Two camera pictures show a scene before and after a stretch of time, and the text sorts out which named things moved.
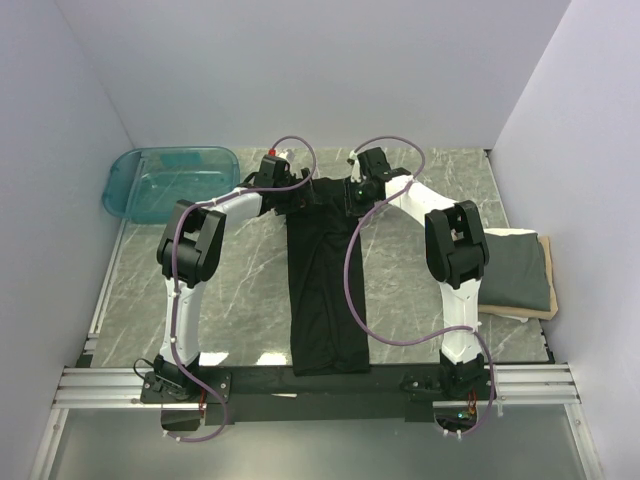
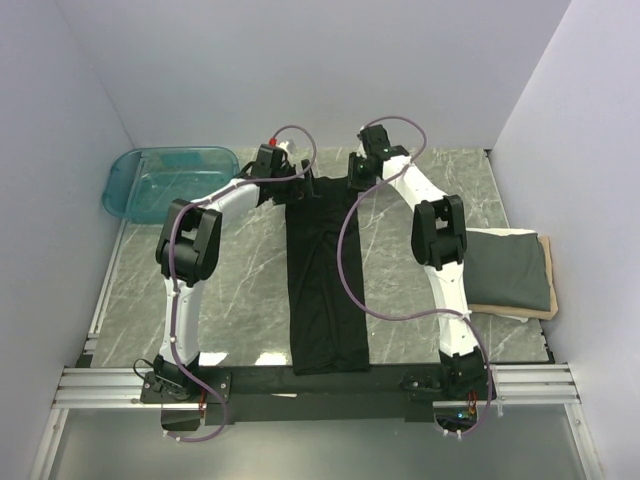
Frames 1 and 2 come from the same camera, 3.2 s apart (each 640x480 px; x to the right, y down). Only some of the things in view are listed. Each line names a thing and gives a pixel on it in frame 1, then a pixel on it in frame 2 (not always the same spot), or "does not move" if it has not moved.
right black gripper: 353,207 -> 354,181
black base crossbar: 265,394 does not move
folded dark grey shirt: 516,274 does not move
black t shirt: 330,325 does not move
